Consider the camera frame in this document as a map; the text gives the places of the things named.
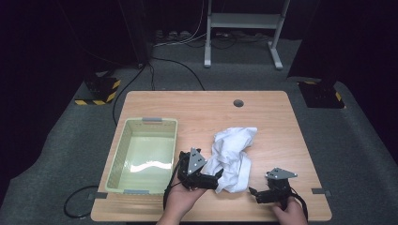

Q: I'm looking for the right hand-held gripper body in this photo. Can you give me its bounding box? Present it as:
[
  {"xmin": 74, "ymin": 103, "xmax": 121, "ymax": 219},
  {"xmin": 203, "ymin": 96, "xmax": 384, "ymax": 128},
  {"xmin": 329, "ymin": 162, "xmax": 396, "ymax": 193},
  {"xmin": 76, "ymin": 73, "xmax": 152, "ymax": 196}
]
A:
[{"xmin": 258, "ymin": 167, "xmax": 299, "ymax": 204}]

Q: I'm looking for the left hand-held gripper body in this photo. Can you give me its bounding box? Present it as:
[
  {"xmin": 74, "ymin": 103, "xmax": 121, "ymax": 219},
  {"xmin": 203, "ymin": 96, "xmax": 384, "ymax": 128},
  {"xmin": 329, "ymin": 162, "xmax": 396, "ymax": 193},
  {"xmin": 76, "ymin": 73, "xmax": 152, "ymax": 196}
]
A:
[{"xmin": 176, "ymin": 147, "xmax": 218, "ymax": 191}]

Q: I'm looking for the white cloth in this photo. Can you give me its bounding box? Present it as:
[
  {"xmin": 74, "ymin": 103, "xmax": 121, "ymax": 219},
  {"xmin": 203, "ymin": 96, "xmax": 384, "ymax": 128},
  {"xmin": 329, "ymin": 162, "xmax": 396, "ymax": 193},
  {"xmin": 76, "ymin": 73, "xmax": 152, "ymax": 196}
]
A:
[{"xmin": 200, "ymin": 126, "xmax": 258, "ymax": 194}]

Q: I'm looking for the pale green plastic basket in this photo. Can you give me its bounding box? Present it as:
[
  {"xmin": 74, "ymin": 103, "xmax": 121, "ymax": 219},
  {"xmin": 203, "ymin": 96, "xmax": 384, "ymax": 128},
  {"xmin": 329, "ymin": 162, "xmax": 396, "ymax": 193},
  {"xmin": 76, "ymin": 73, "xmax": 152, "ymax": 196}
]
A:
[{"xmin": 104, "ymin": 116, "xmax": 179, "ymax": 196}]

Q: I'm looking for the person's left hand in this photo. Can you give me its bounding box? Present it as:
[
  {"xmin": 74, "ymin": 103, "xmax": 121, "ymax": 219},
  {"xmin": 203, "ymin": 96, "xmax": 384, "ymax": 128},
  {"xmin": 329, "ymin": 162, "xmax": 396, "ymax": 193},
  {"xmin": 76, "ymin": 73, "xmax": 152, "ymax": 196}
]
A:
[{"xmin": 163, "ymin": 181, "xmax": 207, "ymax": 223}]

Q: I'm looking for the person's right hand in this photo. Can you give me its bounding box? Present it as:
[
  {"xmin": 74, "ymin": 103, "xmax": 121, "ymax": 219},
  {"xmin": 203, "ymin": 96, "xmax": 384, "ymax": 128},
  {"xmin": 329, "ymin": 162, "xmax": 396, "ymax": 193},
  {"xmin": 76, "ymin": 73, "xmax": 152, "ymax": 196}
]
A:
[{"xmin": 270, "ymin": 196, "xmax": 308, "ymax": 225}]

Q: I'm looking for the grey tape strip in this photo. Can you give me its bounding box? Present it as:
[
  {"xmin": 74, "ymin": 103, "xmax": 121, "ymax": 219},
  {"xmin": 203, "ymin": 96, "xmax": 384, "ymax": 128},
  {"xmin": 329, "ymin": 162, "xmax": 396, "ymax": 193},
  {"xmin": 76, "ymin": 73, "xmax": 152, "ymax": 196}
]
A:
[
  {"xmin": 87, "ymin": 191, "xmax": 109, "ymax": 202},
  {"xmin": 311, "ymin": 187, "xmax": 332, "ymax": 198}
]

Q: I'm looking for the wooden table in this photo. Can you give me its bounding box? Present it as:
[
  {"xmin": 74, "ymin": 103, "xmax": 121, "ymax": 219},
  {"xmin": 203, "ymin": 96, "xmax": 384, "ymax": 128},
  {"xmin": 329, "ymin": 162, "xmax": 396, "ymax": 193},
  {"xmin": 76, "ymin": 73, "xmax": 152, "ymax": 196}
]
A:
[{"xmin": 90, "ymin": 90, "xmax": 333, "ymax": 223}]

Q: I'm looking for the yellow black striped base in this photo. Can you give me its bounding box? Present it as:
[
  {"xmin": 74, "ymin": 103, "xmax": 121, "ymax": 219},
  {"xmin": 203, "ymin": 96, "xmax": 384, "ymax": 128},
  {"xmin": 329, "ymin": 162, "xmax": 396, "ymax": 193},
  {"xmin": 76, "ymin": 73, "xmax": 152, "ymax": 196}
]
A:
[
  {"xmin": 74, "ymin": 72, "xmax": 122, "ymax": 107},
  {"xmin": 297, "ymin": 80, "xmax": 346, "ymax": 110}
]

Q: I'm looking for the power strip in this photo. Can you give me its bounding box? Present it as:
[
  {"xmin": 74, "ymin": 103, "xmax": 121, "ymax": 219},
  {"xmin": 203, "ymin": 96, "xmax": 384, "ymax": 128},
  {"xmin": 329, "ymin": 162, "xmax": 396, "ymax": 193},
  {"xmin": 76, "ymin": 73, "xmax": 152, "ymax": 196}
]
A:
[{"xmin": 154, "ymin": 29, "xmax": 193, "ymax": 43}]

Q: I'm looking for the white metal stand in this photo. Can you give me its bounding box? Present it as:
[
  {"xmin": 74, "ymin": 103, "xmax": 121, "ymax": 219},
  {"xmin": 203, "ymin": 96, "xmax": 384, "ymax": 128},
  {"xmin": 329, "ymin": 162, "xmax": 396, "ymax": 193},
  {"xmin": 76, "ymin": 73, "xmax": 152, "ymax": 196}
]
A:
[{"xmin": 203, "ymin": 0, "xmax": 292, "ymax": 70}]

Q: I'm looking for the left hand-held gripper cable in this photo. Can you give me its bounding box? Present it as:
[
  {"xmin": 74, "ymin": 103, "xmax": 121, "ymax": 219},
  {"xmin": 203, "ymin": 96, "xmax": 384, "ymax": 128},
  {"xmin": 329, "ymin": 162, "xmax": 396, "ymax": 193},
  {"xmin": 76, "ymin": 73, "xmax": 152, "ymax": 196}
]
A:
[{"xmin": 162, "ymin": 157, "xmax": 183, "ymax": 211}]

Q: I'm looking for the hand-held gripper cable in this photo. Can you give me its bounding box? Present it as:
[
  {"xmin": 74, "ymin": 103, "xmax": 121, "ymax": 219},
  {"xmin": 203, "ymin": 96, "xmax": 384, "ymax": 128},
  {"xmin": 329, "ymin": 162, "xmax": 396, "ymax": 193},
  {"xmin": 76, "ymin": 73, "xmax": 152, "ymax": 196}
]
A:
[
  {"xmin": 289, "ymin": 187, "xmax": 310, "ymax": 223},
  {"xmin": 162, "ymin": 157, "xmax": 183, "ymax": 211}
]

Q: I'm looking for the right hand-held gripper cable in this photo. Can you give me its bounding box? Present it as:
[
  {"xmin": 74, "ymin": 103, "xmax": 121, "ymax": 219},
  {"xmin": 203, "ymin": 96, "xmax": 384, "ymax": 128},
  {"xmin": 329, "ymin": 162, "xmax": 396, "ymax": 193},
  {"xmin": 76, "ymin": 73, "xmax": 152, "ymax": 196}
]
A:
[{"xmin": 289, "ymin": 187, "xmax": 310, "ymax": 223}]

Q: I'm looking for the black looped floor cable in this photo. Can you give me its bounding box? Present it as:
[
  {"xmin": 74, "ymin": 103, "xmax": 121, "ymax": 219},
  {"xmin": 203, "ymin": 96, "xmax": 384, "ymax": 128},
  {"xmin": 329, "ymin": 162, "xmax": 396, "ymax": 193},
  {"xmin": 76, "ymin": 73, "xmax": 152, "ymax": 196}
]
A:
[{"xmin": 63, "ymin": 185, "xmax": 100, "ymax": 219}]

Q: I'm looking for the white cable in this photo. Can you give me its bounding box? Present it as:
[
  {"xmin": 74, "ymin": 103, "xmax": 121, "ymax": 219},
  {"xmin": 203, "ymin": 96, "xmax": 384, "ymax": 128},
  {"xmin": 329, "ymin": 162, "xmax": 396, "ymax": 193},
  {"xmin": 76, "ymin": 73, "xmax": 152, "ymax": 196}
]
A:
[{"xmin": 153, "ymin": 0, "xmax": 208, "ymax": 49}]

